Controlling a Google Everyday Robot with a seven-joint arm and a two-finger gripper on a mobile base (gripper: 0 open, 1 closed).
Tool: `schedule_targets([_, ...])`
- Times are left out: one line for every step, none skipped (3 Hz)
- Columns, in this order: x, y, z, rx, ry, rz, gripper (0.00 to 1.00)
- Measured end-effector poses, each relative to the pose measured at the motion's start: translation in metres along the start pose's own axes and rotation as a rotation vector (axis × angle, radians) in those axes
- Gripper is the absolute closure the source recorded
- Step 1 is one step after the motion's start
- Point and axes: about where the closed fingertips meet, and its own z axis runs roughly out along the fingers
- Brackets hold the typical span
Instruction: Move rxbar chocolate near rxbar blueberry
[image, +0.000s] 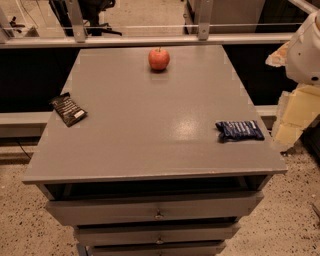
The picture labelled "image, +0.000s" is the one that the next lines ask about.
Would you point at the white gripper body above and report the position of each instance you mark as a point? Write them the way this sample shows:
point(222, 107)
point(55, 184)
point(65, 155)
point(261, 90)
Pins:
point(305, 56)

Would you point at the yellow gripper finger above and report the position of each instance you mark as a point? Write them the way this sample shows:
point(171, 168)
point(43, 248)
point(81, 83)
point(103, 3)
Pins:
point(279, 57)
point(296, 110)

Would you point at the black chocolate rxbar wrapper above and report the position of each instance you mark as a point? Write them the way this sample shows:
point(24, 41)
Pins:
point(67, 109)

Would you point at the blue blueberry rxbar wrapper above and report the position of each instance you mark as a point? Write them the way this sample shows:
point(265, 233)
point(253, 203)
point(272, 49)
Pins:
point(239, 131)

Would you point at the red apple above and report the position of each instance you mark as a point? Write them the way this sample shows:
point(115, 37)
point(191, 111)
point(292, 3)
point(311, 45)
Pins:
point(158, 59)

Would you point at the bottom grey drawer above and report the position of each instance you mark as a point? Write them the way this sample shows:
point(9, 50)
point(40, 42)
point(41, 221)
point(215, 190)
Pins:
point(207, 248)

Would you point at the grey drawer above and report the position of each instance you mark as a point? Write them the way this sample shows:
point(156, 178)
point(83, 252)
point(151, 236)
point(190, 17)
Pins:
point(148, 209)
point(207, 248)
point(156, 234)

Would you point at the grey drawer cabinet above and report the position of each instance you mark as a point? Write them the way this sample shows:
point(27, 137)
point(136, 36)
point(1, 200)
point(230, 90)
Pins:
point(152, 134)

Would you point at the black office chair base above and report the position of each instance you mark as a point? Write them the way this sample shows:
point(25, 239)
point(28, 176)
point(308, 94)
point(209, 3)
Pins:
point(90, 10)

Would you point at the top grey drawer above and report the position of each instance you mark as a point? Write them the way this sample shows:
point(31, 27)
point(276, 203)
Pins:
point(148, 209)

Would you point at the middle grey drawer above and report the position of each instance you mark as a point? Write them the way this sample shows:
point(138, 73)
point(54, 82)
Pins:
point(156, 234)

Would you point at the metal railing frame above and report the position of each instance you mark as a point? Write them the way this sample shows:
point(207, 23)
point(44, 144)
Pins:
point(33, 24)

